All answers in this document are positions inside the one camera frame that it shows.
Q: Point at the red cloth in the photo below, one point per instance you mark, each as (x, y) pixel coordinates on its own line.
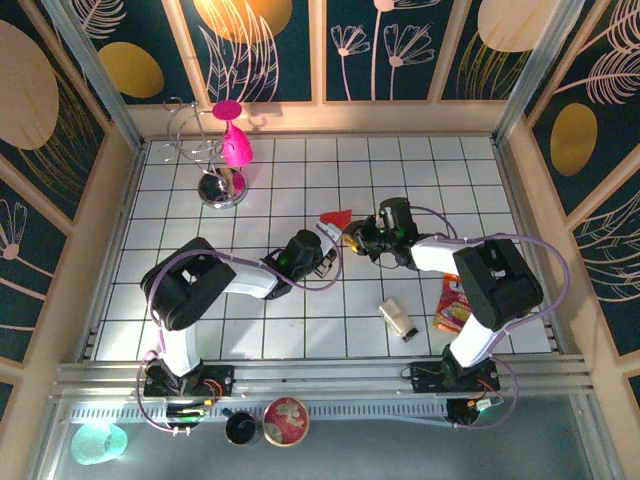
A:
(337, 218)

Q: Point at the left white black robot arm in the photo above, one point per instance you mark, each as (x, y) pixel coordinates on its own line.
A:
(180, 350)

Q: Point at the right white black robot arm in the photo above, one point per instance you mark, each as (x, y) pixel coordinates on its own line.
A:
(475, 345)

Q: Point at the small beige box device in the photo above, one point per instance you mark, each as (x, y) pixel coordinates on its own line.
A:
(395, 315)

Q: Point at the colourful fruit candy bag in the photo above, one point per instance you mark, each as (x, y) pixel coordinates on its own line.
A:
(450, 312)

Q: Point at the pink wine glass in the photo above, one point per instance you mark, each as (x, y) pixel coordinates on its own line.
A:
(235, 147)

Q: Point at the red round patterned tin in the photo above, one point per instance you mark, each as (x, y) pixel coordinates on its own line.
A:
(286, 421)

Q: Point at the black mug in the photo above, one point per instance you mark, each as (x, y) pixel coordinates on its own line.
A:
(242, 429)

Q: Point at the small electronics module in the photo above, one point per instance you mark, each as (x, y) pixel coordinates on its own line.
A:
(187, 413)
(462, 412)

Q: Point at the teal plastic cup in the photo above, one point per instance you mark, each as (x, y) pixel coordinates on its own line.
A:
(97, 444)

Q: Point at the aluminium mounting rail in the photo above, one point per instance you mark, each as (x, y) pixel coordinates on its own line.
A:
(320, 375)

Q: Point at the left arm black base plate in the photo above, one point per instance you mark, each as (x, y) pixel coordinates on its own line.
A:
(220, 375)

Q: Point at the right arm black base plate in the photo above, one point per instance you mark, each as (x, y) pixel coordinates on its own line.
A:
(425, 377)

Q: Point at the aluminium frame post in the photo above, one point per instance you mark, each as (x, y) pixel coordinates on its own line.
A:
(95, 75)
(534, 75)

